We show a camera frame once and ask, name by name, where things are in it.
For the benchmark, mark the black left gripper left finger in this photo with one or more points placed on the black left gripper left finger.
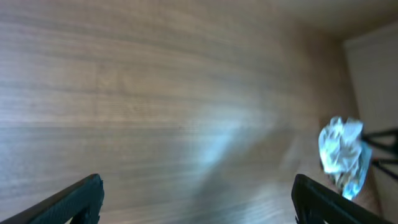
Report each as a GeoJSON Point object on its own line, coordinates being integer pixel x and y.
{"type": "Point", "coordinates": [79, 203]}

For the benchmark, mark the light blue striped cloth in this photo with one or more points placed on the light blue striped cloth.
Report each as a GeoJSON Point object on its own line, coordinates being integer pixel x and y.
{"type": "Point", "coordinates": [344, 157]}

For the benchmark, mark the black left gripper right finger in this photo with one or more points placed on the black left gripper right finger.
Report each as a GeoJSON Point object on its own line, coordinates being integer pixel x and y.
{"type": "Point", "coordinates": [315, 203]}

